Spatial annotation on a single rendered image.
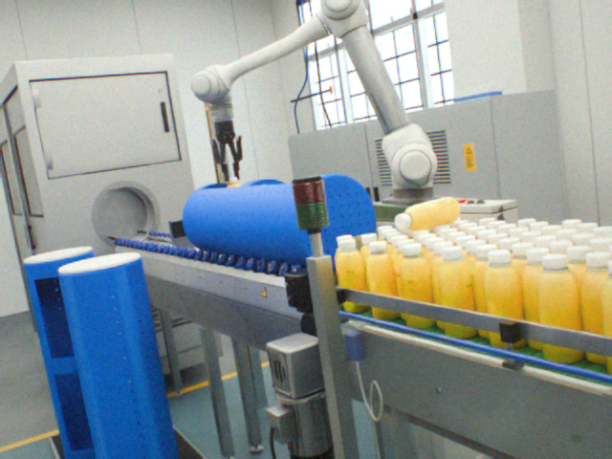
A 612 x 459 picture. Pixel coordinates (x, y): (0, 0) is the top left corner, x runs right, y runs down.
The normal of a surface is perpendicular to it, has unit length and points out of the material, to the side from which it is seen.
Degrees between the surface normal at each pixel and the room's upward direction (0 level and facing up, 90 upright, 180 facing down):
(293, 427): 90
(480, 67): 90
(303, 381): 90
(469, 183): 90
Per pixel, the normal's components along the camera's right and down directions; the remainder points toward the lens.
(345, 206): 0.53, 0.04
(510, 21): -0.86, 0.19
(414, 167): -0.09, 0.25
